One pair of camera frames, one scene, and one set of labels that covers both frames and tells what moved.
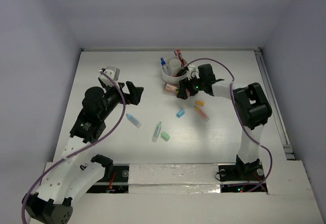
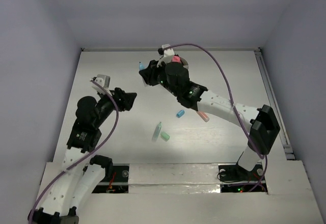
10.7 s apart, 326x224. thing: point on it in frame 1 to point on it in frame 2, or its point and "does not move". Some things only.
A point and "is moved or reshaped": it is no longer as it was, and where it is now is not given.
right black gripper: [184, 84] to [150, 73]
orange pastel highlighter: [202, 113] does not move
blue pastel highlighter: [134, 122] to [141, 66]
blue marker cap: [180, 113] does not move
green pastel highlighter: [157, 132] does not move
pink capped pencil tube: [169, 87] is moved or reshaped
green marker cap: [165, 136] does not move
